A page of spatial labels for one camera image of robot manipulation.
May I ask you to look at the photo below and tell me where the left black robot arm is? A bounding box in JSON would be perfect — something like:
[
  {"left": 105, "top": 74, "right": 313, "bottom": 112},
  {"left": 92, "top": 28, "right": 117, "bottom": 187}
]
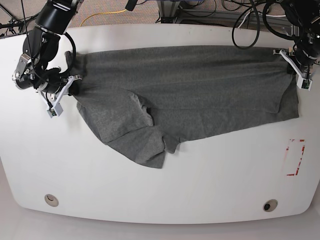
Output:
[{"left": 262, "top": 0, "right": 320, "bottom": 73}]

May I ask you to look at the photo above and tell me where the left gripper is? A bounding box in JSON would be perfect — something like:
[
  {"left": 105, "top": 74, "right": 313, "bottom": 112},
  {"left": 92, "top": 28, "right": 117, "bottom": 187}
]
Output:
[{"left": 284, "top": 43, "right": 320, "bottom": 73}]

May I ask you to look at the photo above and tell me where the grey T-shirt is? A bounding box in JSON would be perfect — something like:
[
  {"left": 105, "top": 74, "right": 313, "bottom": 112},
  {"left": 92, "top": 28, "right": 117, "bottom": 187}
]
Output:
[{"left": 70, "top": 45, "right": 299, "bottom": 169}]

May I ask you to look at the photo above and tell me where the aluminium frame stand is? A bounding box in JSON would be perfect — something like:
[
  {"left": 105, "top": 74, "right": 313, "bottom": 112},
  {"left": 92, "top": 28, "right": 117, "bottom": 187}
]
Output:
[{"left": 157, "top": 0, "right": 293, "bottom": 25}]

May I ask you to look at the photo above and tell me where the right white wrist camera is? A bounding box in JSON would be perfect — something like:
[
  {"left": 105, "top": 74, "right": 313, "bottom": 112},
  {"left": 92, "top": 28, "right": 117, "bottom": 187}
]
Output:
[{"left": 47, "top": 76, "right": 76, "bottom": 118}]

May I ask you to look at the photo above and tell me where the right table cable grommet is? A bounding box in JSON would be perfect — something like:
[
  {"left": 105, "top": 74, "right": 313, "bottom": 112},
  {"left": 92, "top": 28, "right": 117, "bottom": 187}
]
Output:
[{"left": 263, "top": 199, "right": 278, "bottom": 213}]

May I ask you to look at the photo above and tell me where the red tape rectangle marking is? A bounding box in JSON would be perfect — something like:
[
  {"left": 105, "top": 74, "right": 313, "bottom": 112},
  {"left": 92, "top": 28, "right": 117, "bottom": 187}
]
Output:
[{"left": 283, "top": 139, "right": 306, "bottom": 177}]

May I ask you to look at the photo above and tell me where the black tripod stand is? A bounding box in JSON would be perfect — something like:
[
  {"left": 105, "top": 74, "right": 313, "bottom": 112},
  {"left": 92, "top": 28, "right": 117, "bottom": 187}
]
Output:
[{"left": 0, "top": 4, "right": 39, "bottom": 39}]

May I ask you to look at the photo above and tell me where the yellow cable on floor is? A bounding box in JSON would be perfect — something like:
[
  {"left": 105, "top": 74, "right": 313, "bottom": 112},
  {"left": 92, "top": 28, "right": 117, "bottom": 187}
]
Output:
[{"left": 80, "top": 9, "right": 127, "bottom": 27}]

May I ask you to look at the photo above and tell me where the left table cable grommet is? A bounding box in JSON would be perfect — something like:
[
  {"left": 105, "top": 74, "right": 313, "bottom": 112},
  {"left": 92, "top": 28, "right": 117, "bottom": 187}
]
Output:
[{"left": 44, "top": 194, "right": 59, "bottom": 207}]

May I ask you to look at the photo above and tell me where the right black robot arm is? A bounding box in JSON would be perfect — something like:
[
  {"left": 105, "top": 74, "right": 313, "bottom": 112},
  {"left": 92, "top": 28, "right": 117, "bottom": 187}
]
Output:
[{"left": 12, "top": 0, "right": 83, "bottom": 94}]

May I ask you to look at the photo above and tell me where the table cable grommet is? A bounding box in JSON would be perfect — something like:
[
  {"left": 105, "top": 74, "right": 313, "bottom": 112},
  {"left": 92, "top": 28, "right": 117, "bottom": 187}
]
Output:
[
  {"left": 263, "top": 199, "right": 278, "bottom": 213},
  {"left": 44, "top": 194, "right": 59, "bottom": 207}
]

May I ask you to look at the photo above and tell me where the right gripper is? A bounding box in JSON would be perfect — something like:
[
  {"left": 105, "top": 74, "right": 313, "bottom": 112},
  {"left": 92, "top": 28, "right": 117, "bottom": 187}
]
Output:
[{"left": 34, "top": 67, "right": 83, "bottom": 96}]

